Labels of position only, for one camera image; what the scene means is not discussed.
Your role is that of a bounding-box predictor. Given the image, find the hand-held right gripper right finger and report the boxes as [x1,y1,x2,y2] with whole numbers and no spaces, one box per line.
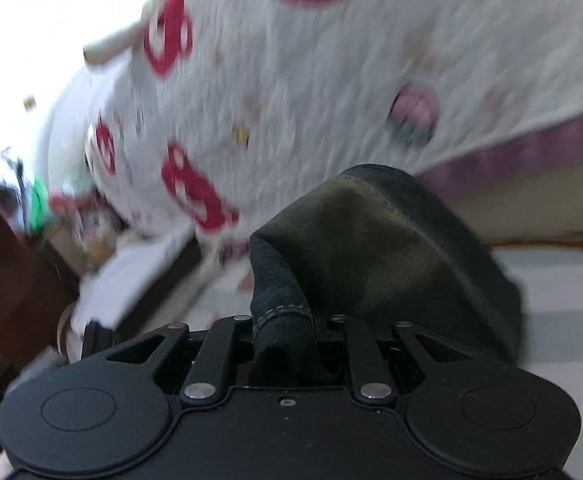
[314,313,479,405]

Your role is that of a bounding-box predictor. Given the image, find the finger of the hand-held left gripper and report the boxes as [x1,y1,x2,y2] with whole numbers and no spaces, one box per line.
[82,320,118,361]

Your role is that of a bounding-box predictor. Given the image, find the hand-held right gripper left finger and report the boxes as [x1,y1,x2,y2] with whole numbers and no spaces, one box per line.
[106,313,258,406]

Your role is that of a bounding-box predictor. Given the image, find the dark denim jeans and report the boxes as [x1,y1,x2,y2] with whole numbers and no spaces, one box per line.
[249,164,523,382]

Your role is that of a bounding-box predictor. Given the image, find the white folded cloth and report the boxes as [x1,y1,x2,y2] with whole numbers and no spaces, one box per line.
[70,232,203,337]

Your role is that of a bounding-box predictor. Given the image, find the brown wooden cabinet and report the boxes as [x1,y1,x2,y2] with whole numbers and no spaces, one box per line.
[0,204,81,363]

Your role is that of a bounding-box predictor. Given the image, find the grey bunny plush toy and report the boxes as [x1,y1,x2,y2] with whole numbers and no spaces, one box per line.
[48,194,123,272]

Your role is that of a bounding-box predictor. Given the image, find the green plastic bag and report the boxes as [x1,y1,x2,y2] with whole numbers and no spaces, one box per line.
[26,174,56,234]

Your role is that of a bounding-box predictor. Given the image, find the beige mattress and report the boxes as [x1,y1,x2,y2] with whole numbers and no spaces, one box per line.
[445,145,583,249]

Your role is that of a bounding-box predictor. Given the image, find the white quilt with red bears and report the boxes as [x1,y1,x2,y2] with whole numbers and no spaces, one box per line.
[84,0,583,252]

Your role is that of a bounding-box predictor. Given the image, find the white cable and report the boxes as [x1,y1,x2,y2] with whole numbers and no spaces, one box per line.
[54,304,85,357]

